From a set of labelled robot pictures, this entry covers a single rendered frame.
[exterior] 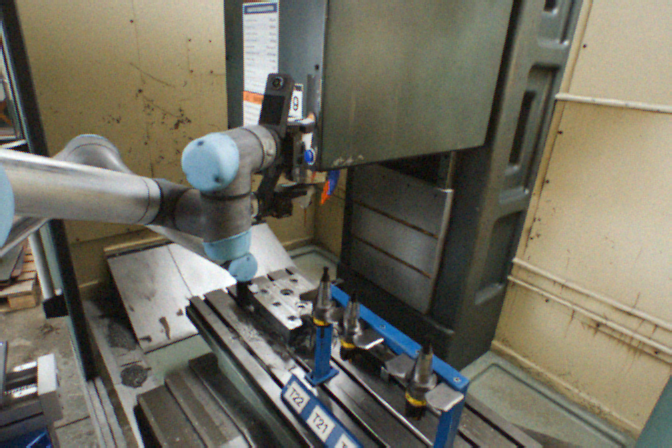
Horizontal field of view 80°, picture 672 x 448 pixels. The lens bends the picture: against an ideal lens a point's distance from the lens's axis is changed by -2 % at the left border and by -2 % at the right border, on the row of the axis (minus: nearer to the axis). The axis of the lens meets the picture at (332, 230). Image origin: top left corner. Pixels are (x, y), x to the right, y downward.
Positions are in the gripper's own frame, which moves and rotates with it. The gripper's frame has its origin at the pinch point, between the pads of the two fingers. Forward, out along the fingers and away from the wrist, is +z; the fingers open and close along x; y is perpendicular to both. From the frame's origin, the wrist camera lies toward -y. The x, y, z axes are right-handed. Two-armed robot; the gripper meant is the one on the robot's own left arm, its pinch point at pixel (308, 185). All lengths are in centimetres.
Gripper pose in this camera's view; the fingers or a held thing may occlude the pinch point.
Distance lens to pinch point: 130.9
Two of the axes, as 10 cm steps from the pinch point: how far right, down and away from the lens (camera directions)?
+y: -0.5, 9.1, 4.1
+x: 6.3, 3.5, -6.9
